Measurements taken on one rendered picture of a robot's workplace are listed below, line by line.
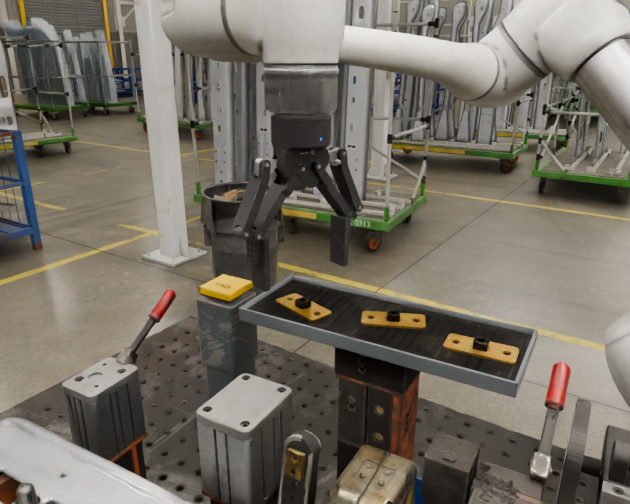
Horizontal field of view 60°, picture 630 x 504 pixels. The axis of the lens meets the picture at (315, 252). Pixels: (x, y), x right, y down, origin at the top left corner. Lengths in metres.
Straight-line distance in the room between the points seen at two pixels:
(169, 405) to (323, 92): 0.94
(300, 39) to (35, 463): 0.62
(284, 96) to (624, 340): 0.66
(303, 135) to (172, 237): 3.61
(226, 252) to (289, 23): 2.65
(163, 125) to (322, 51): 3.45
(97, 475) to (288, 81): 0.53
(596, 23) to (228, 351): 0.78
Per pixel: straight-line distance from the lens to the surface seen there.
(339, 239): 0.76
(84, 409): 0.84
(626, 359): 1.00
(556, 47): 1.06
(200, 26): 0.74
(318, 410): 1.34
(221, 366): 0.88
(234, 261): 3.22
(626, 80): 1.03
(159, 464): 1.24
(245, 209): 0.66
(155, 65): 4.02
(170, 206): 4.17
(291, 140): 0.66
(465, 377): 0.64
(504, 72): 1.08
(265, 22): 0.65
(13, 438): 0.88
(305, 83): 0.64
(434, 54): 0.93
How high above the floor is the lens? 1.49
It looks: 20 degrees down
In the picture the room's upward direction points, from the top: straight up
